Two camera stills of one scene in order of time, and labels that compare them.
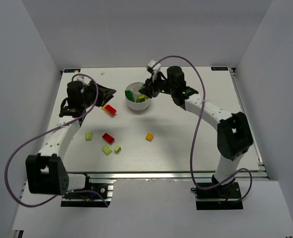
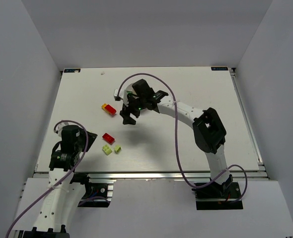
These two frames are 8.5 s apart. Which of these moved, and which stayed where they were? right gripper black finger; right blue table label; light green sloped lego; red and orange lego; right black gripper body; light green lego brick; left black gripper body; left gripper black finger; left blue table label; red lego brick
Moved: left gripper black finger; right gripper black finger; left black gripper body; right black gripper body
Stayed: red lego brick; light green sloped lego; right blue table label; left blue table label; light green lego brick; red and orange lego
